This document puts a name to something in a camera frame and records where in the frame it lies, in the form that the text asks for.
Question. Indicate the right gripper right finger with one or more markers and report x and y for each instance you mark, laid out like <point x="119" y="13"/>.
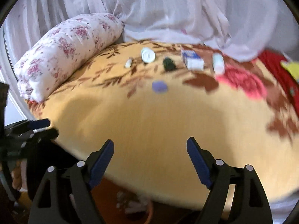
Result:
<point x="210" y="171"/>

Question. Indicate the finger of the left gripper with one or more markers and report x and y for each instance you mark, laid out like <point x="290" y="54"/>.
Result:
<point x="28" y="125"/>
<point x="32" y="135"/>

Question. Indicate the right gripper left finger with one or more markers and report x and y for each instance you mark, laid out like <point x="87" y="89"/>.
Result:
<point x="96" y="164"/>

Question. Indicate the purple square case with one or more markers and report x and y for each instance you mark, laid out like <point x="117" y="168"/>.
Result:
<point x="159" y="87"/>

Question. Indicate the small beige lip balm tube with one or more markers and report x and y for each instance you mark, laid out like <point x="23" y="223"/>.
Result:
<point x="128" y="63"/>

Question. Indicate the dark green small bottle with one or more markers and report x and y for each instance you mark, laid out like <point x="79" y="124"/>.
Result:
<point x="168" y="64"/>

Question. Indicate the orange trash bin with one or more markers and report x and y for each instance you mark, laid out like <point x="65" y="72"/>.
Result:
<point x="118" y="205"/>

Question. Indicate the floral pink white pillow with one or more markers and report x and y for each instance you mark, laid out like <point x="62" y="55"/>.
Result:
<point x="62" y="50"/>

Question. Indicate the yellow floral plush blanket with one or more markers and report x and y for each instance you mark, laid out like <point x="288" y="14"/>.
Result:
<point x="242" y="117"/>

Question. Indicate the white slim bottle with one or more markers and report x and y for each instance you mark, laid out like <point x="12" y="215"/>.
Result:
<point x="218" y="64"/>

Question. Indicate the blue white medicine box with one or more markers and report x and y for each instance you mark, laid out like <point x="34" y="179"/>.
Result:
<point x="192" y="60"/>

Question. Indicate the red blanket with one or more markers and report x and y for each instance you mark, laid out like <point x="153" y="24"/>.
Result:
<point x="272" y="61"/>

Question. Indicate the yellow patterned cloth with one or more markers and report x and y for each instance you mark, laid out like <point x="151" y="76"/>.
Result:
<point x="292" y="67"/>

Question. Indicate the white round jar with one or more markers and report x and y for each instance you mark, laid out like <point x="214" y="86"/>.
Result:
<point x="147" y="55"/>

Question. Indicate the sheer white curtain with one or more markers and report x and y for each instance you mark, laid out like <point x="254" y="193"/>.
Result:
<point x="239" y="28"/>

